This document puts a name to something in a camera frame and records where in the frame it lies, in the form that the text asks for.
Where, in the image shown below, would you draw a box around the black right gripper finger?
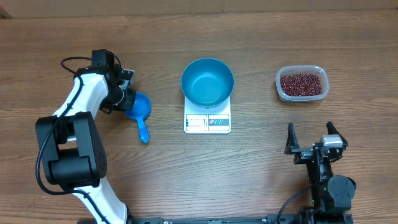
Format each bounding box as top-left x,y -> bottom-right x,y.
284,123 -> 299,155
326,121 -> 348,148

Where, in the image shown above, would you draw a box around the blue plastic measuring scoop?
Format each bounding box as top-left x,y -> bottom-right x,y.
124,92 -> 151,144

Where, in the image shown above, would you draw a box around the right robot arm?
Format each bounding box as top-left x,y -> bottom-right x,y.
277,121 -> 356,224

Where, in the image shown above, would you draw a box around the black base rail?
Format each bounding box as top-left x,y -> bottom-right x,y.
77,213 -> 354,224

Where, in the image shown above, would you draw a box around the white digital kitchen scale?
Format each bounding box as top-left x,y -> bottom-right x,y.
183,97 -> 231,134

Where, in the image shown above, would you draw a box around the red adzuki beans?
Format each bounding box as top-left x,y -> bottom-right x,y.
280,74 -> 322,96

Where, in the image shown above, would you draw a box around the teal metal bowl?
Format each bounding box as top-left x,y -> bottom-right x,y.
180,58 -> 235,108

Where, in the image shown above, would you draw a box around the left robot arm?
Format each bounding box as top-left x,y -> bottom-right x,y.
35,49 -> 136,223

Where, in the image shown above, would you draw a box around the clear plastic container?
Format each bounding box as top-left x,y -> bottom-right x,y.
275,65 -> 330,103

